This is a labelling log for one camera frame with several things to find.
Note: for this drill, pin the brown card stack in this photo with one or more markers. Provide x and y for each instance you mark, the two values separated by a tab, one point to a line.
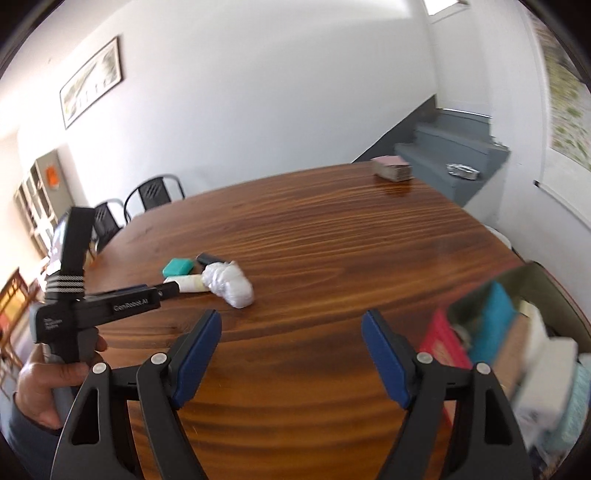
392	168

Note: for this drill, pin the wooden desk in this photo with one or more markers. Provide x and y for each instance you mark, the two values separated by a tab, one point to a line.
300	221

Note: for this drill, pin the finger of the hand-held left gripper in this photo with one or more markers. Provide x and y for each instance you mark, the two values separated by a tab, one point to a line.
168	290

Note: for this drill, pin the pink tin box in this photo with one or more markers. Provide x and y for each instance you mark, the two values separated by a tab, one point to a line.
438	337

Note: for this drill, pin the grey board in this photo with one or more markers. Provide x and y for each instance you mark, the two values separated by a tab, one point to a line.
60	201

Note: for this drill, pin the person's left forearm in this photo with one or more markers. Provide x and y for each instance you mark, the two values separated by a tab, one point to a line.
27	443

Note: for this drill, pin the foil tray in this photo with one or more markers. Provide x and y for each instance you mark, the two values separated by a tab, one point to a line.
461	170

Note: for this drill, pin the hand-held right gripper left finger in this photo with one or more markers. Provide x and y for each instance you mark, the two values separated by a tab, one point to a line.
194	360

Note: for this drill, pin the small black case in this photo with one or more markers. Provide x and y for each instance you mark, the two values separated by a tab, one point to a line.
207	258

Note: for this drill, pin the pale teal carton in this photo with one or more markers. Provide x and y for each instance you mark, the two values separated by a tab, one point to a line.
179	266

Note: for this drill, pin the scroll painting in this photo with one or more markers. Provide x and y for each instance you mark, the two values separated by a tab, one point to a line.
568	115

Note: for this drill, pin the white shelf cabinet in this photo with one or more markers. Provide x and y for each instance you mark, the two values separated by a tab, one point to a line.
32	203

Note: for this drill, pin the orange paper sign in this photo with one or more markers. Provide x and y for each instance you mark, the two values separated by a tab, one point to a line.
53	177

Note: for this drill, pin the white cloth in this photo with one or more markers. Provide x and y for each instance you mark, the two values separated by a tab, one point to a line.
549	369

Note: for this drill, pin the white plastic bag wad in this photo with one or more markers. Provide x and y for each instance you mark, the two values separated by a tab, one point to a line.
231	286

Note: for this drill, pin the grey stairs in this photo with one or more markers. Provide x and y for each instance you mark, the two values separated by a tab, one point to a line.
443	138

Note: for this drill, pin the teal towel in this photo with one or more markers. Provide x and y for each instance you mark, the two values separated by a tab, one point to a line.
494	318

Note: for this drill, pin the person's left hand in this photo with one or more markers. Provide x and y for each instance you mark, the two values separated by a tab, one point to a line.
41	378

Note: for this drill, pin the beige cosmetic tube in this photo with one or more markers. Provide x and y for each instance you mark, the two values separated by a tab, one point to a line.
189	282

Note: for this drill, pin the framed wall picture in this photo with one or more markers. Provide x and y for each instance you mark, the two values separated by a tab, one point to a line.
90	83

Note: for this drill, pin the pale green packet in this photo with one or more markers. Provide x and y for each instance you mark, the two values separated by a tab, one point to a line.
572	415

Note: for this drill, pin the black metal chair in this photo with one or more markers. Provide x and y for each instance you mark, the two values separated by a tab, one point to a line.
106	221
154	191

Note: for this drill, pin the brown cardboard box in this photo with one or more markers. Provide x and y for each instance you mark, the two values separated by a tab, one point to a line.
510	355

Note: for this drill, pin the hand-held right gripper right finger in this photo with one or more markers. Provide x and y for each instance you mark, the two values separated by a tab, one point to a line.
388	360

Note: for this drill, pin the wooden chair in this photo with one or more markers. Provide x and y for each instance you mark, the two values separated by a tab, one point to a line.
11	295

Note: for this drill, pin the white door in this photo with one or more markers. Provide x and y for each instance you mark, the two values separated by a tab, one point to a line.
443	4

